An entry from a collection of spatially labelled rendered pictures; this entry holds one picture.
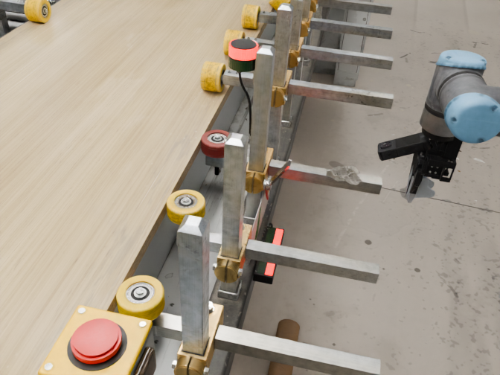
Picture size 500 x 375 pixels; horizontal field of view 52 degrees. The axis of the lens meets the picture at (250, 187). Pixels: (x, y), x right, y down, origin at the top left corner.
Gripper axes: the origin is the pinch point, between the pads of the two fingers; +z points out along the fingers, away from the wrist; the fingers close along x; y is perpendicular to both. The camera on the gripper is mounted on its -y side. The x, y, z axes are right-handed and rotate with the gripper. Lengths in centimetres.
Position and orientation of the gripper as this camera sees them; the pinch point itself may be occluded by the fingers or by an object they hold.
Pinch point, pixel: (407, 197)
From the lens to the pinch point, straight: 129.1
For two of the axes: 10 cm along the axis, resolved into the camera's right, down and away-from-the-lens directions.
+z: -0.5, 7.8, 6.2
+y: 9.8, 1.7, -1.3
